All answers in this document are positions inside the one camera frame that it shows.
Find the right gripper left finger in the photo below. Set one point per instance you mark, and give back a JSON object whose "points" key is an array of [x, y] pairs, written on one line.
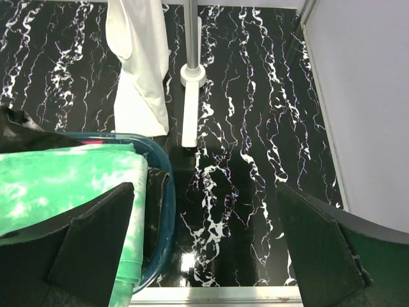
{"points": [[70, 259]]}

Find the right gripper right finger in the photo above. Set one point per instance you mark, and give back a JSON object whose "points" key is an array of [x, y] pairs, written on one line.
{"points": [[340, 259]]}

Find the green white tie-dye trousers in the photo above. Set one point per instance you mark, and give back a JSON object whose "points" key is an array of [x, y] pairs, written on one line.
{"points": [[42, 184]]}

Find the magenta pink trousers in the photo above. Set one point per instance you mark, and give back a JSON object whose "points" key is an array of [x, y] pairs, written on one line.
{"points": [[92, 141]]}

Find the black white patterned trousers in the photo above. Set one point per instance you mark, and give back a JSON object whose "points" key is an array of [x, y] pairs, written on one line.
{"points": [[20, 133]]}

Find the blue transparent plastic bin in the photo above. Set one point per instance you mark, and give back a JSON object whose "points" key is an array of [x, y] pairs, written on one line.
{"points": [[161, 201]]}

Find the black marble pattern mat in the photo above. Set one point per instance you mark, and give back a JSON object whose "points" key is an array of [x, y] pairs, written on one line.
{"points": [[259, 124]]}

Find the white grey clothes rack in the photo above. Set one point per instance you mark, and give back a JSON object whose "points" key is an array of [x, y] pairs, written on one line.
{"points": [[192, 74]]}

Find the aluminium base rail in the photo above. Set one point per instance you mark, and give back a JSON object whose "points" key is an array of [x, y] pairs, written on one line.
{"points": [[218, 296]]}

